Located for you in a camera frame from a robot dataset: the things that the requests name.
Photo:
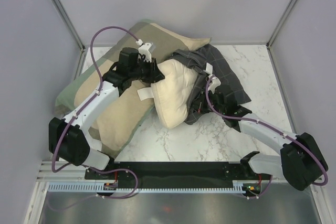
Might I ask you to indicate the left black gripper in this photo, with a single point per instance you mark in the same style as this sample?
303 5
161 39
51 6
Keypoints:
155 75

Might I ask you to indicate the dark grey plaid pillowcase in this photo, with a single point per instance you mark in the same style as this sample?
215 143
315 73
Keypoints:
197 60

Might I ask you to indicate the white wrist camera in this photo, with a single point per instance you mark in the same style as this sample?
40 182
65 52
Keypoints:
212 83
145 50

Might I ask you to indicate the left aluminium frame post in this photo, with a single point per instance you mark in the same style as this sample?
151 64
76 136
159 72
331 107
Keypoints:
67 21

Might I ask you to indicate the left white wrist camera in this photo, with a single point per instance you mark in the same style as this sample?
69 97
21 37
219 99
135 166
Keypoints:
145 50

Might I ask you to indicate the green beige patchwork pillow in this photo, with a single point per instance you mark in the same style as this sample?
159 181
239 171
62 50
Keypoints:
117 124

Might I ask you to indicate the aluminium frame post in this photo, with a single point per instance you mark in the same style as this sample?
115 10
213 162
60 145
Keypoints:
288 10
67 21

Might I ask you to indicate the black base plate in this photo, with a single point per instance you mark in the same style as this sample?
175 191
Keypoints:
189 174

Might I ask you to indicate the light blue slotted cable duct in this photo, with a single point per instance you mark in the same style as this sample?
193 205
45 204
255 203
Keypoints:
100 187

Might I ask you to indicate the cream pillow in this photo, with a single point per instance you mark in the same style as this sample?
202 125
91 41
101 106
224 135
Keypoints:
170 95

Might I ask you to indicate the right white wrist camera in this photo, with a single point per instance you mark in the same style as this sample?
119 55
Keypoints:
212 83

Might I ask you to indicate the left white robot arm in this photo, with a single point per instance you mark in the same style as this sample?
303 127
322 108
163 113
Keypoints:
68 138

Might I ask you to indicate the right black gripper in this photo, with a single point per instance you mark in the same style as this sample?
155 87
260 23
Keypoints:
211 94

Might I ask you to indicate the right aluminium frame post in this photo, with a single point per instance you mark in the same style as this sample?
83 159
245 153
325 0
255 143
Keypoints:
288 10

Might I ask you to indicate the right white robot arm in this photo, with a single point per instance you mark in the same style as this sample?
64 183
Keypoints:
299 159

